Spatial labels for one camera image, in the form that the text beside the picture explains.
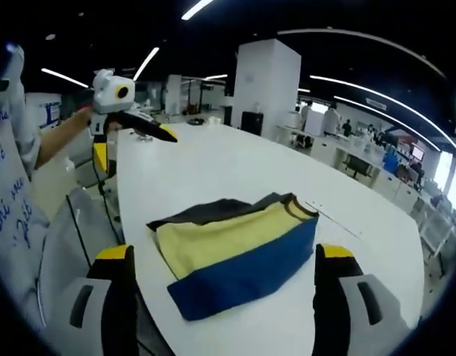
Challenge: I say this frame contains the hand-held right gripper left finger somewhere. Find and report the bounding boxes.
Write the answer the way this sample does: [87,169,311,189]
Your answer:
[38,244,140,356]

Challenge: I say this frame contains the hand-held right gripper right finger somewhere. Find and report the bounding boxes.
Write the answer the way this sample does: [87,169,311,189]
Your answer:
[311,243,413,356]

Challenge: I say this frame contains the yellow garment grey blue sleeves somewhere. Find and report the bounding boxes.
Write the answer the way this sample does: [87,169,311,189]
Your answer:
[145,191,320,322]

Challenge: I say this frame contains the person's left hand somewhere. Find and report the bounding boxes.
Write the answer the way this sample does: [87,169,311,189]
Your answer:
[72,105,96,131]

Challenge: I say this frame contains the straight ceiling light strip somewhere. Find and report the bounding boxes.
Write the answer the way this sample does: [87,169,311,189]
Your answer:
[182,0,214,20]
[133,47,160,81]

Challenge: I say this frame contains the white chest device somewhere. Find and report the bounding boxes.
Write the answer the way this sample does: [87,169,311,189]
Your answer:
[0,43,27,112]

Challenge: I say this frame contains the person's white printed shirt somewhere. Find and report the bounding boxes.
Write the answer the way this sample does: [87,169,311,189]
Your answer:
[0,107,50,334]

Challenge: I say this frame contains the black cabinet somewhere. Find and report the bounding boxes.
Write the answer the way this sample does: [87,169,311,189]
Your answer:
[240,111,265,137]

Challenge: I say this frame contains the white mesh chairs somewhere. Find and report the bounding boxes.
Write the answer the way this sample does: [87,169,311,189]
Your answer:
[411,192,455,260]

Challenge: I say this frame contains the white square pillar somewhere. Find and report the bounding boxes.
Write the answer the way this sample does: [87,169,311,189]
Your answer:
[233,39,302,129]

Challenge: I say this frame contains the black office chair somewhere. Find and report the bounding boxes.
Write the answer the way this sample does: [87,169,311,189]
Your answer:
[344,154,371,181]

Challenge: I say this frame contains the blue container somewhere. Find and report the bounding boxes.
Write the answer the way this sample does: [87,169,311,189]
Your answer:
[383,146,398,171]

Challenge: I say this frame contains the long curved ceiling light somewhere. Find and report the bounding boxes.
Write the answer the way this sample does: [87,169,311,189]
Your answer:
[334,95,418,139]
[309,75,442,151]

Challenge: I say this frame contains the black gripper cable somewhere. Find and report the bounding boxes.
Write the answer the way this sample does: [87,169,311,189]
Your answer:
[96,173,125,245]

